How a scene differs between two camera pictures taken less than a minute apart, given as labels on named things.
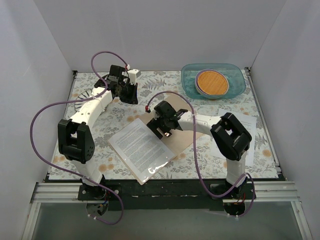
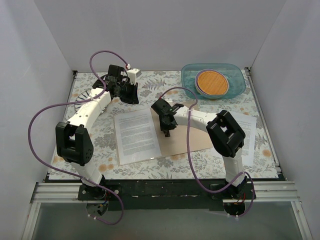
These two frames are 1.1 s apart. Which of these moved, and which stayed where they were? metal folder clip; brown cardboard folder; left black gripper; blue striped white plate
Moved: brown cardboard folder
Stayed: metal folder clip; blue striped white plate; left black gripper
